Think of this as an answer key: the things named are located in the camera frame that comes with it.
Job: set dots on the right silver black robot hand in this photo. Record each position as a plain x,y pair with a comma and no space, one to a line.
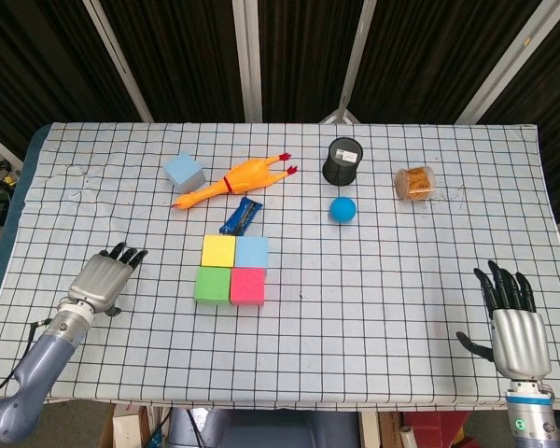
520,345

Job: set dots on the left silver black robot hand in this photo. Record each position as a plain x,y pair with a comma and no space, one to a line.
98,282

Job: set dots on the green foam cube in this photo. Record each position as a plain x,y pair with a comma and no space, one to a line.
211,288

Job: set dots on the yellow foam cube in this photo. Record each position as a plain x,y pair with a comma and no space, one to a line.
218,251

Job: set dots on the light blue foam cube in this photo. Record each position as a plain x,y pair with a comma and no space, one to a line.
252,252
183,170

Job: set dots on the pink foam cube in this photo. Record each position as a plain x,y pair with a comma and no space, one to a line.
248,289

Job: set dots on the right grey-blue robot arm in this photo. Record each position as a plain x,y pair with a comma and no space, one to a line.
529,420

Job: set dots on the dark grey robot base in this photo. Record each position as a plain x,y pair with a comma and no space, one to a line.
261,431

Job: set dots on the red box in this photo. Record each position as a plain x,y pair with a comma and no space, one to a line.
434,429

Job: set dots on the cardboard box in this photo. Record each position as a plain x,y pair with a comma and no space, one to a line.
123,427

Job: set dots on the blue stapler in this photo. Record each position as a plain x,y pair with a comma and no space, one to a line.
242,215

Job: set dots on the white black checkered tablecloth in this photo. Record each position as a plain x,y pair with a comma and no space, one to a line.
354,303

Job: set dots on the orange rubber chicken toy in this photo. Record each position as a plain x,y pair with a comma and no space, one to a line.
247,176

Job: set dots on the clear jar of rubber bands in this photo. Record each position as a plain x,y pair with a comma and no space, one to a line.
415,183

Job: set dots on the blue ball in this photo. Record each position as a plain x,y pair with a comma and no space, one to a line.
342,211

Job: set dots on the black mesh pen holder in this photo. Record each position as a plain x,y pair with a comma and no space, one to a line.
341,165

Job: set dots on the black pleated curtain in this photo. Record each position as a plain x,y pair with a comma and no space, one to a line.
303,56

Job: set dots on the white metal frame pole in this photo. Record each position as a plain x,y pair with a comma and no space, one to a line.
352,60
248,60
504,65
119,60

